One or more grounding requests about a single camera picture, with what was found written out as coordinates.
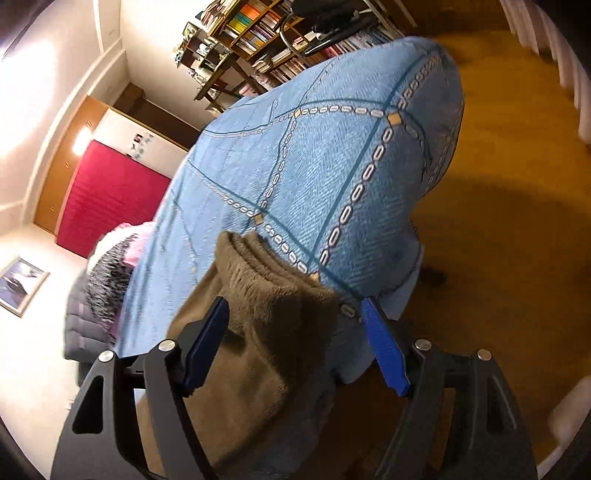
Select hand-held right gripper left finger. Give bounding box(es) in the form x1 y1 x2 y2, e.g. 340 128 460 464
50 295 230 480

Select dark wooden door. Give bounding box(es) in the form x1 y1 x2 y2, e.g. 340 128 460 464
113 83 200 149

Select pink quilt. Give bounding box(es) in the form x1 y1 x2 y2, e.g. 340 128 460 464
99 220 155 268

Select black metal chair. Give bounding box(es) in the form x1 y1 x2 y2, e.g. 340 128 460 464
279 0 375 58

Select wooden wardrobe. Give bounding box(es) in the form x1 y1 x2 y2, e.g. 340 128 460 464
32 95 190 234

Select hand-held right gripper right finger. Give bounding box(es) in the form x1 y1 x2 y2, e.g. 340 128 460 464
360 296 539 480

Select wooden desk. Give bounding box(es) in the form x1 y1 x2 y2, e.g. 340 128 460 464
194 46 259 114

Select red mattress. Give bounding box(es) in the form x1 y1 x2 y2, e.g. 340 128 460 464
54 140 172 259

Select framed photo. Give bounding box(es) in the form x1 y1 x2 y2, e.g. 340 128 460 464
0 256 50 318

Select wooden desk organizer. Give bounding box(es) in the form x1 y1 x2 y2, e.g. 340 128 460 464
174 21 232 79

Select brown fleece pants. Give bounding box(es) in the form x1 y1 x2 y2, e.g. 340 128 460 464
139 231 342 480

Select grey padded headboard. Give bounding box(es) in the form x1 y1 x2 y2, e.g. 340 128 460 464
62 272 121 386

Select leopard print cloth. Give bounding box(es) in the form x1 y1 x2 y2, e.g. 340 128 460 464
85 240 139 333

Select blue patterned bedspread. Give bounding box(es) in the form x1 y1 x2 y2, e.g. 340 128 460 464
113 36 465 384

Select wooden bookshelf with books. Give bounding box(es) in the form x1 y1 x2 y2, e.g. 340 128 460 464
203 0 407 93

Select white pleated curtain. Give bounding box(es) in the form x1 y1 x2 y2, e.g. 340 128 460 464
501 0 591 144

